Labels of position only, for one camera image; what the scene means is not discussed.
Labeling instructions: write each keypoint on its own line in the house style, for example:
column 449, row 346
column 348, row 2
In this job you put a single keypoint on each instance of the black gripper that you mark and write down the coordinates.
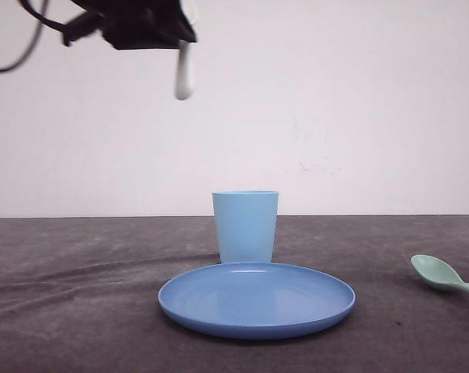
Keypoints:
column 132, row 25

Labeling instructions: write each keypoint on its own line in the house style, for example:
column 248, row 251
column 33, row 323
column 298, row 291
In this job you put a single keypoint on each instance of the white plastic fork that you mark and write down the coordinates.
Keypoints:
column 184, row 82

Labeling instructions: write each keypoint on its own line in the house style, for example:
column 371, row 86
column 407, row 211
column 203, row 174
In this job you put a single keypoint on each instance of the light blue plastic cup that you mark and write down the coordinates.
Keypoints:
column 245, row 222

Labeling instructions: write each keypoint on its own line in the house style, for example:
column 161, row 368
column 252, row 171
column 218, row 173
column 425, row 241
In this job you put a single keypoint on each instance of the mint green plastic spoon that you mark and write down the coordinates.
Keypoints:
column 438, row 274

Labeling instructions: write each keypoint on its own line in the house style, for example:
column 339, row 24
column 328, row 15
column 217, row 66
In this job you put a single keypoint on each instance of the grey table cloth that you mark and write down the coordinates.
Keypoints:
column 80, row 295

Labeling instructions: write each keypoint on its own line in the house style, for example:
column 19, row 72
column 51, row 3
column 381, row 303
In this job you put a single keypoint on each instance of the blue plastic plate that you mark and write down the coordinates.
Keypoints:
column 256, row 301

